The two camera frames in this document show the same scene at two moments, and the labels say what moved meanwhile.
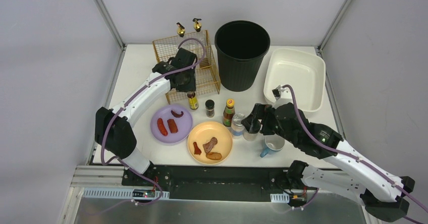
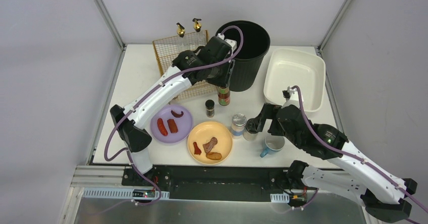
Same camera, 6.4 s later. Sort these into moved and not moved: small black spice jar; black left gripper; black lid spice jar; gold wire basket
Moved: black left gripper
Not moved: gold wire basket; small black spice jar; black lid spice jar
